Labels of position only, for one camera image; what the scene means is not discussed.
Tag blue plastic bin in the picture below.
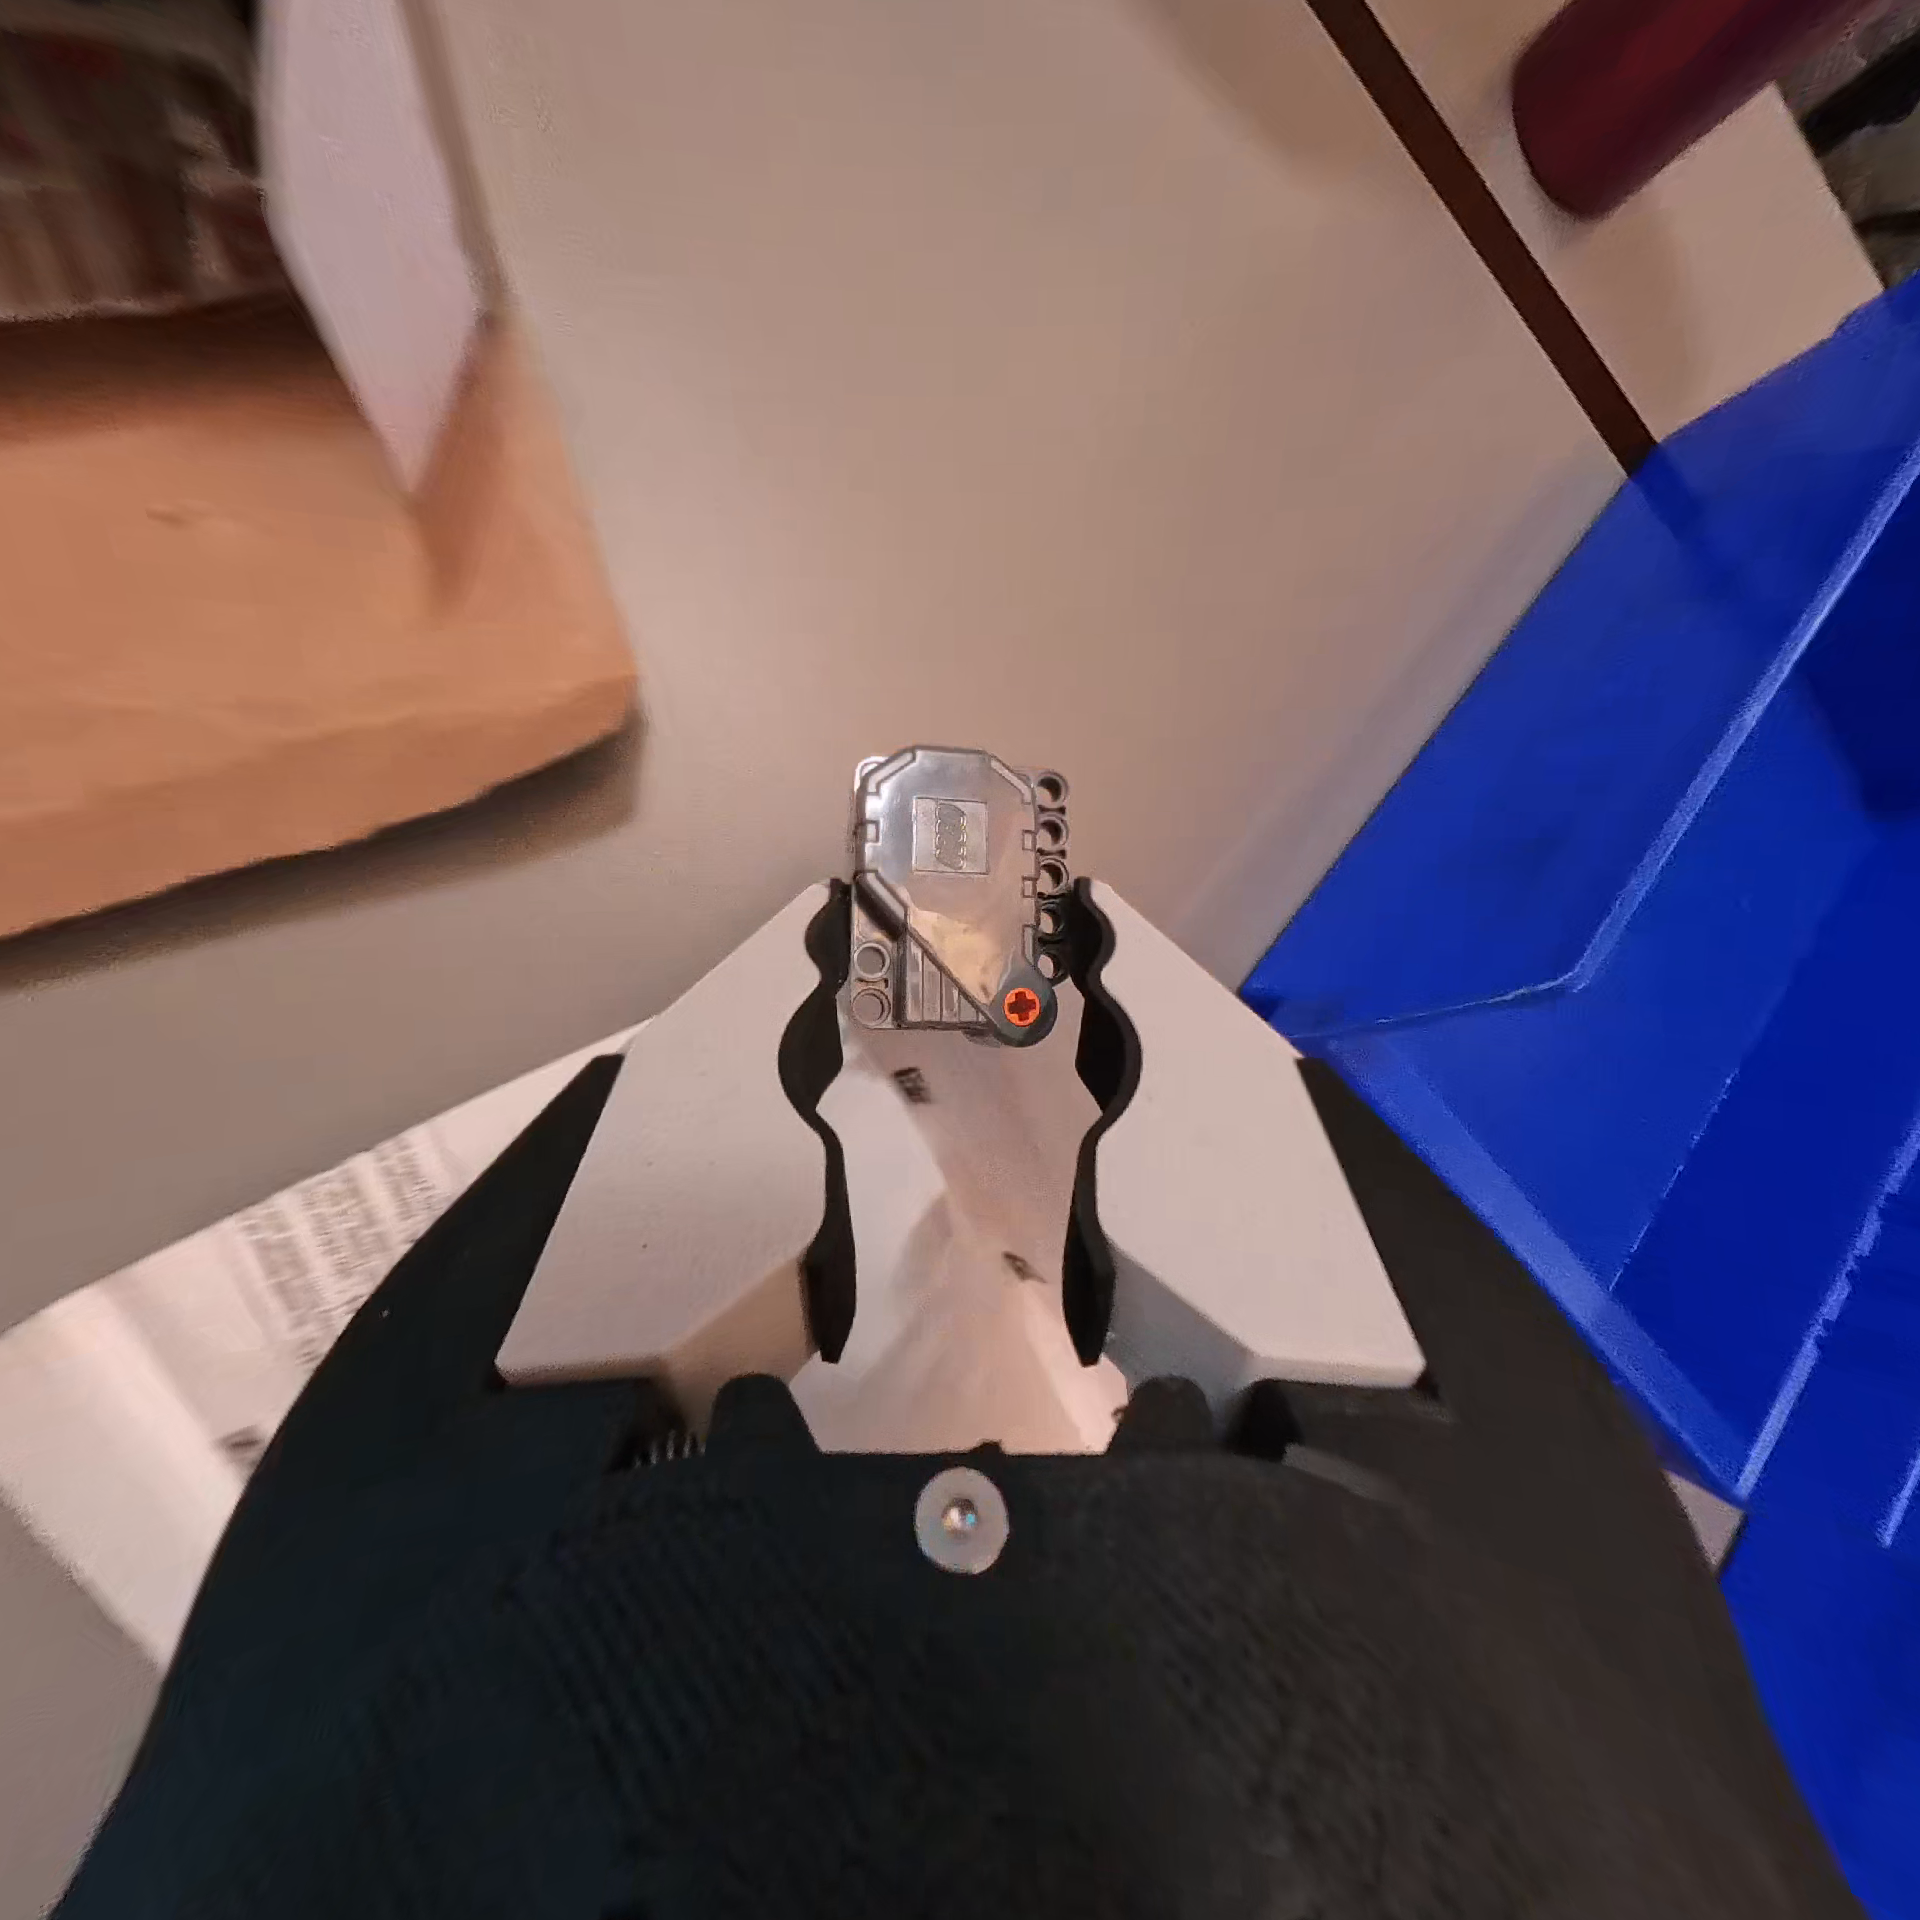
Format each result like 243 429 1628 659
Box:
1238 277 1920 1920

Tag printed instruction sheet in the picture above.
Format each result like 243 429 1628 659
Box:
0 1125 505 1669

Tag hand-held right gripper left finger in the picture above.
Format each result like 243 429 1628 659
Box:
495 882 861 1426

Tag grey toy brick motor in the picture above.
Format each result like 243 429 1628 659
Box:
848 741 1076 1049

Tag dark red round object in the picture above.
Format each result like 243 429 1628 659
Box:
1513 0 1895 224

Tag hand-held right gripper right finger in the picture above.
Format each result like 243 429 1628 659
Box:
1060 878 1427 1426

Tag wooden board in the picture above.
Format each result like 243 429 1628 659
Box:
0 290 650 941

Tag striped cloth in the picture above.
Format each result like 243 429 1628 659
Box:
0 0 287 320

